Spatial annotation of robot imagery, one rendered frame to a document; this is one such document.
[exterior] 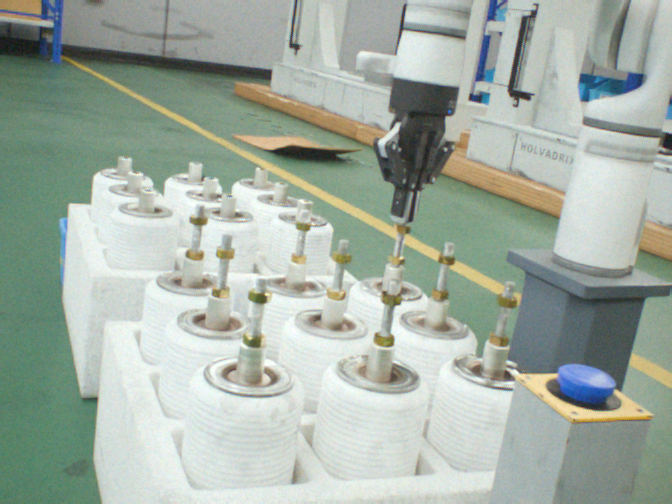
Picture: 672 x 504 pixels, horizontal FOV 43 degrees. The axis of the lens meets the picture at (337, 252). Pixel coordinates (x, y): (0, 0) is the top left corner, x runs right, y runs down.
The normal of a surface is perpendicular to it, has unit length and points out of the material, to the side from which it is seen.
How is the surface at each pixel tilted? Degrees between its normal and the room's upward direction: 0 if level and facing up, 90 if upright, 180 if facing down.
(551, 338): 90
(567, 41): 68
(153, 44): 90
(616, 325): 90
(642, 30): 90
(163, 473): 0
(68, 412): 0
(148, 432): 0
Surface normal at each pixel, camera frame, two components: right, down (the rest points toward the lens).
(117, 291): 0.36, 0.29
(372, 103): -0.87, 0.00
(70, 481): 0.15, -0.96
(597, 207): -0.44, 0.17
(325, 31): 0.48, -0.14
